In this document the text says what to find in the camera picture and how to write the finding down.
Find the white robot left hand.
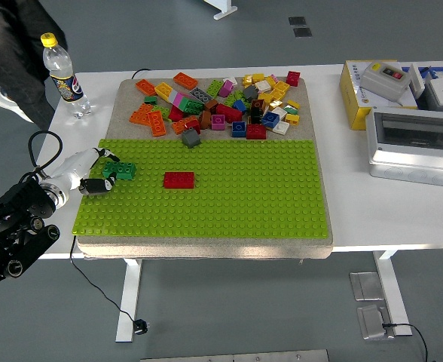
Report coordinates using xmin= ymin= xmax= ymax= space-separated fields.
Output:
xmin=49 ymin=147 xmax=121 ymax=196

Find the green two-by-four building brick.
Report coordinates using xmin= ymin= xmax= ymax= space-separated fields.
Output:
xmin=102 ymin=161 xmax=137 ymax=181

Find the red two-by-four building brick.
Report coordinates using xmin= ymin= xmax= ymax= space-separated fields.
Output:
xmin=163 ymin=171 xmax=196 ymax=189

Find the multicoloured brick stack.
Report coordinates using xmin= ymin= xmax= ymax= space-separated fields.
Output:
xmin=167 ymin=89 xmax=206 ymax=115

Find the orange building brick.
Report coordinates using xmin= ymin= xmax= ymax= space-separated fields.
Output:
xmin=135 ymin=78 xmax=157 ymax=97
xmin=147 ymin=111 xmax=168 ymax=137
xmin=171 ymin=116 xmax=192 ymax=136
xmin=173 ymin=72 xmax=200 ymax=91
xmin=129 ymin=103 xmax=155 ymax=126

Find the lime building brick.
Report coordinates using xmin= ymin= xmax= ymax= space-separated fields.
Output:
xmin=224 ymin=89 xmax=247 ymax=109
xmin=151 ymin=105 xmax=172 ymax=121
xmin=206 ymin=79 xmax=225 ymax=97

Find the yellow two-by-four building brick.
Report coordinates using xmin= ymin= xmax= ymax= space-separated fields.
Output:
xmin=154 ymin=81 xmax=175 ymax=102

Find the grey sloped building brick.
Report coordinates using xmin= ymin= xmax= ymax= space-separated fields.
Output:
xmin=181 ymin=128 xmax=202 ymax=149

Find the grey two-by-four building brick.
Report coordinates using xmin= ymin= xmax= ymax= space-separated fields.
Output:
xmin=189 ymin=87 xmax=212 ymax=103

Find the red long building brick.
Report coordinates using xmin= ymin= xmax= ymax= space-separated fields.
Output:
xmin=215 ymin=103 xmax=243 ymax=125

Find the green studded baseplate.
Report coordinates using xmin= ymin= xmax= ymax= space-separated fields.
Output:
xmin=72 ymin=138 xmax=330 ymax=239

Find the dark red building brick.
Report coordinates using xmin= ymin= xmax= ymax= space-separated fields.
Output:
xmin=246 ymin=123 xmax=267 ymax=140

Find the clear plastic bottle yellow cap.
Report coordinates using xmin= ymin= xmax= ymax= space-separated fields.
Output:
xmin=40 ymin=32 xmax=93 ymax=120

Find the person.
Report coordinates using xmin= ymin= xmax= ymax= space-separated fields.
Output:
xmin=0 ymin=0 xmax=69 ymax=131

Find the white table leg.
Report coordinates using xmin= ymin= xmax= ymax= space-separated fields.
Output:
xmin=115 ymin=257 xmax=144 ymax=343
xmin=372 ymin=250 xmax=414 ymax=337

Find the white furniture foot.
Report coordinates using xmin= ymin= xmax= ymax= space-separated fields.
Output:
xmin=204 ymin=0 xmax=240 ymax=20

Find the long metal floor strip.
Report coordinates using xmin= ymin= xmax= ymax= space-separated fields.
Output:
xmin=140 ymin=349 xmax=330 ymax=362

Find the yellow cardboard box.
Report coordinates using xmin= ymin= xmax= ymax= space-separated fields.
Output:
xmin=338 ymin=59 xmax=420 ymax=131

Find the metal floor plate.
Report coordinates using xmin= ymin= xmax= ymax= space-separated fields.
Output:
xmin=349 ymin=271 xmax=385 ymax=302
xmin=356 ymin=304 xmax=390 ymax=342

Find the black plug with cord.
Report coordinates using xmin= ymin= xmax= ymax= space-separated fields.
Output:
xmin=69 ymin=235 xmax=150 ymax=336

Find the grey push-button switch box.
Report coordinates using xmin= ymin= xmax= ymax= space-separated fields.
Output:
xmin=359 ymin=60 xmax=414 ymax=103

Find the white enclosure with dark window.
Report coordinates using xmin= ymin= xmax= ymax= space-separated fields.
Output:
xmin=365 ymin=105 xmax=443 ymax=189

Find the black cable with connector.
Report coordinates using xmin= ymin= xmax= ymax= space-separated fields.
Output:
xmin=381 ymin=322 xmax=429 ymax=362

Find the white switch panel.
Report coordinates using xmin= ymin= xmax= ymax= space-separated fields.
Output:
xmin=408 ymin=62 xmax=435 ymax=97

